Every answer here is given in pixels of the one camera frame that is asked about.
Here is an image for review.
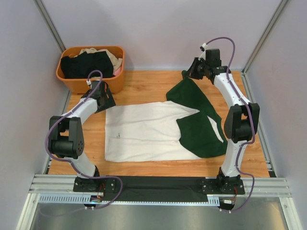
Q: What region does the orange plastic laundry basket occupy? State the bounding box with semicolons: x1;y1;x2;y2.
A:
56;46;126;94

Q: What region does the white green raglan t-shirt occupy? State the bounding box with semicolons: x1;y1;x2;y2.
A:
105;78;227;162

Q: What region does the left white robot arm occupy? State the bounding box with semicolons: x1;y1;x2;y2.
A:
45;80;116;192

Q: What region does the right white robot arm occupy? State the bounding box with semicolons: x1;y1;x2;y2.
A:
185;47;260;194

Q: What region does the pink garment in basket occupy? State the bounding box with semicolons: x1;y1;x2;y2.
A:
113;67;122;76

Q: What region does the beige t-shirt in basket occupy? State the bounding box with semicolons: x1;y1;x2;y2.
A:
79;47;122;71

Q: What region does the black t-shirt in basket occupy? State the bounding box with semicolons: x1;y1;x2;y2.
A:
60;51;114;79

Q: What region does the black base mat strip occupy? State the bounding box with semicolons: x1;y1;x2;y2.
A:
73;175;246;205

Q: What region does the right aluminium frame post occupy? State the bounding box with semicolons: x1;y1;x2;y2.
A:
242;0;290;75

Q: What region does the aluminium frame post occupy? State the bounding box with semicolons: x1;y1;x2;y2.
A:
242;0;290;75
33;0;66;56

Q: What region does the left aluminium frame post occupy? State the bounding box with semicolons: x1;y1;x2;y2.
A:
33;0;66;56

